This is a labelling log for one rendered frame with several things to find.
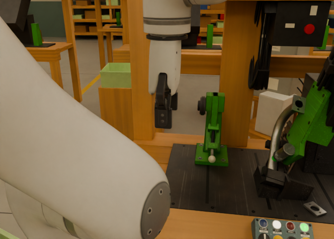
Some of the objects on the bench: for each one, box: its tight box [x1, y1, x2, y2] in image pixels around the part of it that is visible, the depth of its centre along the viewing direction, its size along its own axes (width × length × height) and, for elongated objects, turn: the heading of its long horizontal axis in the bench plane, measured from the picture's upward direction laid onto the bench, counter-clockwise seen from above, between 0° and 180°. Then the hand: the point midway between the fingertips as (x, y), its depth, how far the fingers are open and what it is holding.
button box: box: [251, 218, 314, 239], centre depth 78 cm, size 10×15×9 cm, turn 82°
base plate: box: [166, 144, 334, 225], centre depth 104 cm, size 42×110×2 cm, turn 82°
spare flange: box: [303, 201, 327, 217], centre depth 90 cm, size 6×4×1 cm
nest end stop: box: [260, 177, 284, 188], centre depth 94 cm, size 4×7×6 cm, turn 82°
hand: (167, 113), depth 58 cm, fingers open, 8 cm apart
